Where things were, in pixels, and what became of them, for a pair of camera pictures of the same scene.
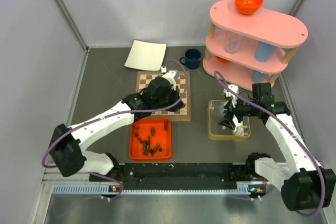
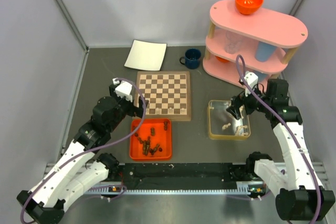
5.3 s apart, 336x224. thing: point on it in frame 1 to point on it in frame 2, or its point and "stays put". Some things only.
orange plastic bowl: x=248 y=2 stays put
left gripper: x=175 y=94 to x=135 y=110
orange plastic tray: x=151 y=139 stays put
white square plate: x=146 y=55 stays put
